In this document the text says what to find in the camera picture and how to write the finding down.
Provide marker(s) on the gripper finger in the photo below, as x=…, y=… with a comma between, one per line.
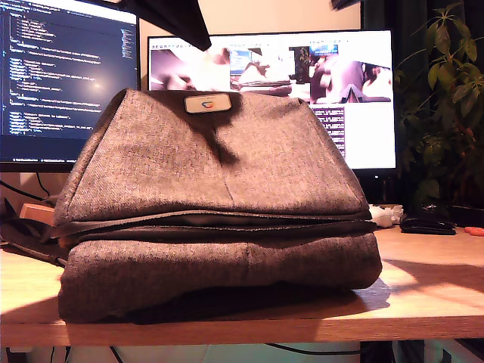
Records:
x=174, y=19
x=344, y=4

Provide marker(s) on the grey Google backpack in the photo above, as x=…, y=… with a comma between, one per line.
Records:
x=189, y=170

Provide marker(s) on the dark curtain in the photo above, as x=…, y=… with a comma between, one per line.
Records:
x=397, y=22

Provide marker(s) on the monitor with dark code screen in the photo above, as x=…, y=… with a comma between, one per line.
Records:
x=56, y=75

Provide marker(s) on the monitor with white screen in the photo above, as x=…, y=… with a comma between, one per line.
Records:
x=370, y=132

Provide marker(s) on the green leafy house plant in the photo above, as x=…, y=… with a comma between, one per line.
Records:
x=442, y=113

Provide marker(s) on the white game controller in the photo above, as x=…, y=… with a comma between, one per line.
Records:
x=385, y=217

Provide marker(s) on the small wooden block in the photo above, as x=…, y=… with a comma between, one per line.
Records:
x=36, y=213

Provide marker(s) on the black table leg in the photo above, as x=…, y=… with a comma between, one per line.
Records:
x=376, y=353

